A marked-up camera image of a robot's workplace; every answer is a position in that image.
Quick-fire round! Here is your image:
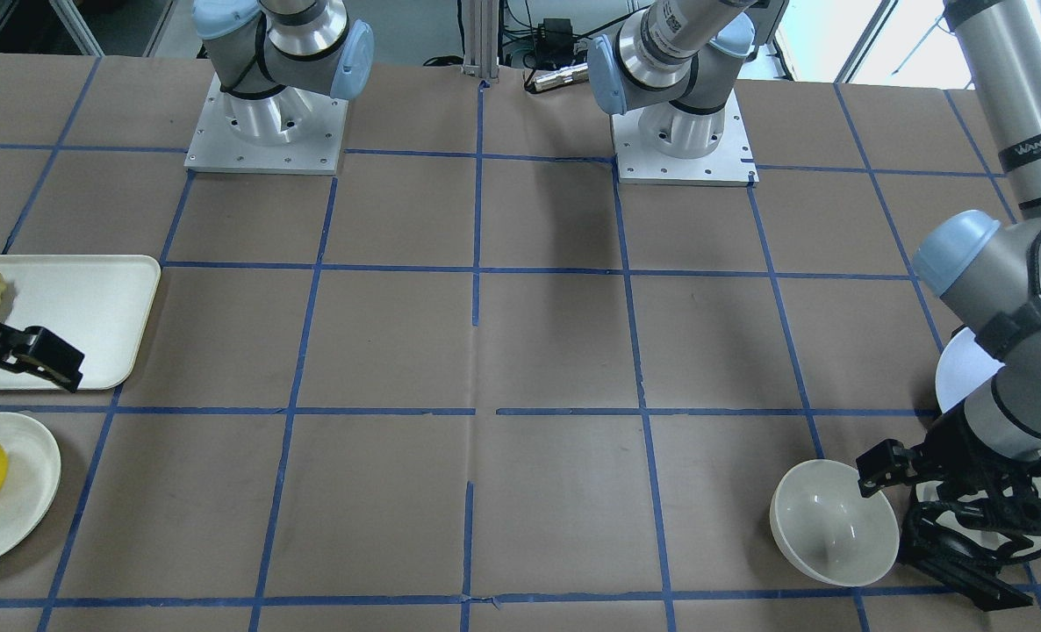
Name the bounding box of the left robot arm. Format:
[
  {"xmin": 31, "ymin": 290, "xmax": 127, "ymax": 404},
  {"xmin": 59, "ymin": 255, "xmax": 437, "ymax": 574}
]
[{"xmin": 857, "ymin": 1, "xmax": 1041, "ymax": 612}]

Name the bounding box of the aluminium frame post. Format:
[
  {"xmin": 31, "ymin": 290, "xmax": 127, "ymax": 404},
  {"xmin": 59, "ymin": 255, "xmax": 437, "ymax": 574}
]
[{"xmin": 457, "ymin": 0, "xmax": 503, "ymax": 84}]

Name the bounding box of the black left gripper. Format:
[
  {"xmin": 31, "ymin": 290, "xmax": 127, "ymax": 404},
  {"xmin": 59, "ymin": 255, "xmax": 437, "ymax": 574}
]
[{"xmin": 855, "ymin": 406, "xmax": 1041, "ymax": 612}]

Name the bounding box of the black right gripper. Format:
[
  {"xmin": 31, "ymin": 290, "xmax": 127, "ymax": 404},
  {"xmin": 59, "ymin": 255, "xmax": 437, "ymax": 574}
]
[{"xmin": 0, "ymin": 327, "xmax": 86, "ymax": 393}]

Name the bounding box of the cream round plate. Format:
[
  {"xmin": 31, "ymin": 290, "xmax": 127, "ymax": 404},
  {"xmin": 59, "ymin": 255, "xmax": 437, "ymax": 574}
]
[{"xmin": 0, "ymin": 412, "xmax": 62, "ymax": 557}]

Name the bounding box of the cream white bowl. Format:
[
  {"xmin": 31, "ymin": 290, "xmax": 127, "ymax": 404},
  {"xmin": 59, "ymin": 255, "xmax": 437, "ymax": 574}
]
[{"xmin": 768, "ymin": 459, "xmax": 902, "ymax": 587}]

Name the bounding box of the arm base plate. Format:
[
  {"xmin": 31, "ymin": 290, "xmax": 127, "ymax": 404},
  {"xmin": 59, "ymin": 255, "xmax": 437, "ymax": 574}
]
[
  {"xmin": 610, "ymin": 92, "xmax": 760, "ymax": 187},
  {"xmin": 184, "ymin": 76, "xmax": 349, "ymax": 176}
]

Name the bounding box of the white rectangular tray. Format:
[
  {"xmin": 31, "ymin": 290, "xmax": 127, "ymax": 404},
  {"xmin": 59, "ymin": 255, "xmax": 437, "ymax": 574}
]
[{"xmin": 0, "ymin": 255, "xmax": 161, "ymax": 391}]

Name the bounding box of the light blue plate in rack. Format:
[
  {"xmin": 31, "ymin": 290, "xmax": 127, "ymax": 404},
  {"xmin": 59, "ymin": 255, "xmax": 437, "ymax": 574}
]
[{"xmin": 934, "ymin": 327, "xmax": 1002, "ymax": 413}]

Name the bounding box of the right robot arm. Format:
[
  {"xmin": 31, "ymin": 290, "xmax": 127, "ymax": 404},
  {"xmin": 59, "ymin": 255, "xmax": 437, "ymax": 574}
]
[{"xmin": 0, "ymin": 1, "xmax": 375, "ymax": 391}]

